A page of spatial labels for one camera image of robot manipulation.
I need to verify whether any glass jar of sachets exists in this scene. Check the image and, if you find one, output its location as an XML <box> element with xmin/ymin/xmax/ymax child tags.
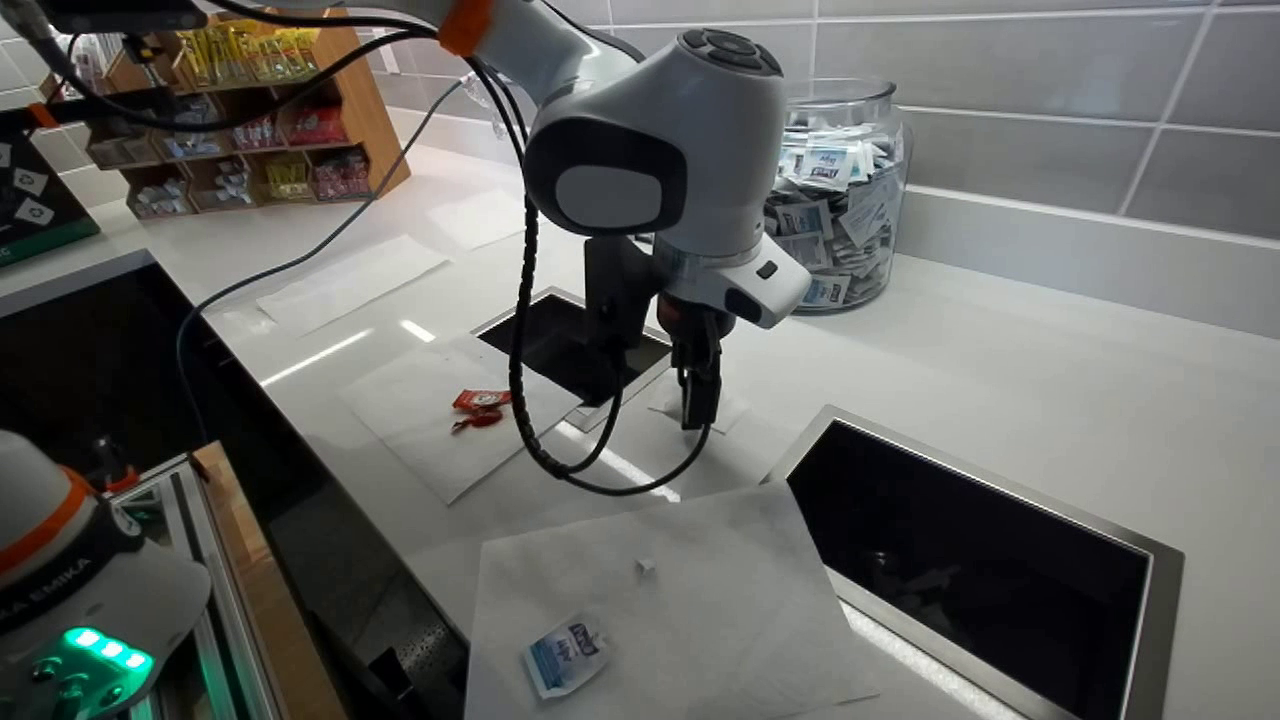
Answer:
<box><xmin>756</xmin><ymin>77</ymin><xmax>914</xmax><ymax>322</ymax></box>

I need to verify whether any thick braided black cable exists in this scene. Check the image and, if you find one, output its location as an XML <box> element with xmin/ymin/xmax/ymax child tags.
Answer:
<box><xmin>499</xmin><ymin>65</ymin><xmax>721</xmax><ymax>502</ymax></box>

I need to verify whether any wooden sachet rack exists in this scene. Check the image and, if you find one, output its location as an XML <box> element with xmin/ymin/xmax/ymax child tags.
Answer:
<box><xmin>83</xmin><ymin>15</ymin><xmax>417</xmax><ymax>226</ymax></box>

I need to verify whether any white serviette with blue packet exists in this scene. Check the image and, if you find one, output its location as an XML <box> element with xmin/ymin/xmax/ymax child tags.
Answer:
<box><xmin>462</xmin><ymin>480</ymin><xmax>883</xmax><ymax>720</ymax></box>

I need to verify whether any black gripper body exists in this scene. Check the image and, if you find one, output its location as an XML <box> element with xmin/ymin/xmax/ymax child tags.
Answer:
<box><xmin>651</xmin><ymin>293</ymin><xmax>742</xmax><ymax>382</ymax></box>

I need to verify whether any black box with stickers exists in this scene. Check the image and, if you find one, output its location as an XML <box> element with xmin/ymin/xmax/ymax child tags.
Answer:
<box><xmin>0</xmin><ymin>106</ymin><xmax>104</xmax><ymax>273</ymax></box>

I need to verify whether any large white serviette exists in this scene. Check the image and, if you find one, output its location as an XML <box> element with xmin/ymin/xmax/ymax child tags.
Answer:
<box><xmin>251</xmin><ymin>231</ymin><xmax>458</xmax><ymax>339</ymax></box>

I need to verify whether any aluminium profile frame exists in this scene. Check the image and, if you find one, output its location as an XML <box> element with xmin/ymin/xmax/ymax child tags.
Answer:
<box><xmin>112</xmin><ymin>452</ymin><xmax>291</xmax><ymax>720</ymax></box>

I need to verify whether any red wrapper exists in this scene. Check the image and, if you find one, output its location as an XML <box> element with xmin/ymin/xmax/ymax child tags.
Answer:
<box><xmin>450</xmin><ymin>384</ymin><xmax>520</xmax><ymax>440</ymax></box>

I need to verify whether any wooden base board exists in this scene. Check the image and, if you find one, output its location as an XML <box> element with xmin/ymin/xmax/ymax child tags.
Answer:
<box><xmin>189</xmin><ymin>435</ymin><xmax>353</xmax><ymax>720</ymax></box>

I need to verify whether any blue and white packet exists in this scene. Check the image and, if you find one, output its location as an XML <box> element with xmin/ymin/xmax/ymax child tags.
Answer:
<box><xmin>518</xmin><ymin>617</ymin><xmax>617</xmax><ymax>709</ymax></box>

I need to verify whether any small white rectangular serviette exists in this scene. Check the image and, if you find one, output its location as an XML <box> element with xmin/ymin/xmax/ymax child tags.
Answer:
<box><xmin>604</xmin><ymin>365</ymin><xmax>772</xmax><ymax>474</ymax></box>

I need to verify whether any white serviette under red wrapper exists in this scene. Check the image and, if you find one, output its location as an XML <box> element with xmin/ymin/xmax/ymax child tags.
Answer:
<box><xmin>338</xmin><ymin>334</ymin><xmax>592</xmax><ymax>511</ymax></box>

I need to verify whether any thin black cable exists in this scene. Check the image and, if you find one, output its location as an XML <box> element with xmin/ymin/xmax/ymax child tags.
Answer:
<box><xmin>169</xmin><ymin>71</ymin><xmax>472</xmax><ymax>444</ymax></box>

